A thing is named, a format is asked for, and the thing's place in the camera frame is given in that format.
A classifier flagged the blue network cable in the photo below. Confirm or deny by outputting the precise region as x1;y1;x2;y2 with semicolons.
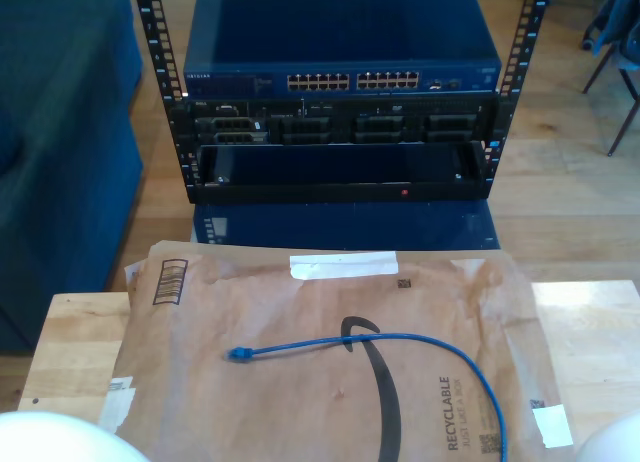
225;331;511;462

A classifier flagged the blue equipment case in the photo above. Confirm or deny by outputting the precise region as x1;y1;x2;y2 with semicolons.
192;201;501;251

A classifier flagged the white tape strip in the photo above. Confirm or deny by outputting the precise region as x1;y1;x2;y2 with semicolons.
289;250;400;282

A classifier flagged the black rack server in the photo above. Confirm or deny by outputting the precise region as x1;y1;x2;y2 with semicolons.
172;97;501;146

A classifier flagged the brown paper mailer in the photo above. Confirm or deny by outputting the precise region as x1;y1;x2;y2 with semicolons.
92;239;579;462

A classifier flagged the blue sofa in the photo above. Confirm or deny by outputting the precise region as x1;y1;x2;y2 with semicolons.
0;0;146;356

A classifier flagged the torn white paper label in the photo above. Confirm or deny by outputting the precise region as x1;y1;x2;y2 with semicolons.
94;375;137;432

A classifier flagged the dark metal chair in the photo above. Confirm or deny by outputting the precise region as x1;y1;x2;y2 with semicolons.
579;0;640;158

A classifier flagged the black rack frame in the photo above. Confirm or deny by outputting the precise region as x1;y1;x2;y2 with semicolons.
130;0;554;206

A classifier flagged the blue network switch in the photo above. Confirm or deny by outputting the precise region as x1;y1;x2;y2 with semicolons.
182;0;503;101

